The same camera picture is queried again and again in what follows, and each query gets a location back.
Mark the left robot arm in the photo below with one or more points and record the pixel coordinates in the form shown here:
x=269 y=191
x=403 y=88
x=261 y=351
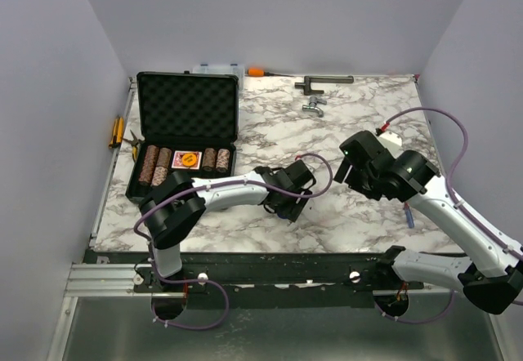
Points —
x=180 y=201

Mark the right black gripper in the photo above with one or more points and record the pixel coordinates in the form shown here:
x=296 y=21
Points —
x=352 y=180

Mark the silver metal clamp lever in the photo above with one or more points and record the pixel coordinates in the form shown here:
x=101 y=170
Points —
x=314 y=104

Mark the front poker chip stack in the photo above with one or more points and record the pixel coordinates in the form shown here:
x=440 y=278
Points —
x=159 y=176

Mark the tall poker chip stack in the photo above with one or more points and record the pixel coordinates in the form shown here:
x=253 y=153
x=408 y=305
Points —
x=148 y=165

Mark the orange handled screwdriver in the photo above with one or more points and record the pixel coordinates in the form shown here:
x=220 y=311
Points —
x=260 y=73

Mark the yellow big blind button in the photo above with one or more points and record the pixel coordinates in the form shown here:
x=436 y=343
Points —
x=189 y=159

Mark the red playing card deck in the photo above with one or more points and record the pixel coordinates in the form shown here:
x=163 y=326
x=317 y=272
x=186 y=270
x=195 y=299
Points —
x=176 y=161

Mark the middle poker chip stack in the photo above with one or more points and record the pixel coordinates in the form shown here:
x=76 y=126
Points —
x=164 y=158

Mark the grey metal t-handle bar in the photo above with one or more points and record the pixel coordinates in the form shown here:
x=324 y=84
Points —
x=306 y=84

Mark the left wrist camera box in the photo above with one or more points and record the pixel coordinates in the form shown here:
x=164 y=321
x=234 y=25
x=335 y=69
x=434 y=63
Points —
x=298 y=176

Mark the black metal base rail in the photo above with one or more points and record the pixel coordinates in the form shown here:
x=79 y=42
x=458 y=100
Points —
x=213 y=280

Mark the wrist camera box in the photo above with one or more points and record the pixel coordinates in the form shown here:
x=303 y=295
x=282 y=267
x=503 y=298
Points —
x=365 y=147
x=298 y=176

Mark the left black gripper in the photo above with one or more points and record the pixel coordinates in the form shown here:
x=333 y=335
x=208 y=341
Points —
x=292 y=209

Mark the blue marker pen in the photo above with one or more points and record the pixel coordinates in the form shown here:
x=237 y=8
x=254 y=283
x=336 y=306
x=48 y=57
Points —
x=408 y=216

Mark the yellow black utility knife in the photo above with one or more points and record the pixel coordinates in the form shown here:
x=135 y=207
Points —
x=117 y=133

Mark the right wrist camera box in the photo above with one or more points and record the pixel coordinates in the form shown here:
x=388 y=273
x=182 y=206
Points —
x=365 y=147

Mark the clear plastic organizer box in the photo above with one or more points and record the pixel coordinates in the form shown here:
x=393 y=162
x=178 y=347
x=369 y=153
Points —
x=222 y=69

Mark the yellow handled pliers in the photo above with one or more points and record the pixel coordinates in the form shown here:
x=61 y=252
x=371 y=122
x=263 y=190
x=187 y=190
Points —
x=135 y=143

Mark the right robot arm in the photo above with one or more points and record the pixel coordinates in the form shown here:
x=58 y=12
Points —
x=490 y=273

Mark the black foam-lined carrying case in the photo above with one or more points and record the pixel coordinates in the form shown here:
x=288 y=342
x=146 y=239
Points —
x=185 y=112

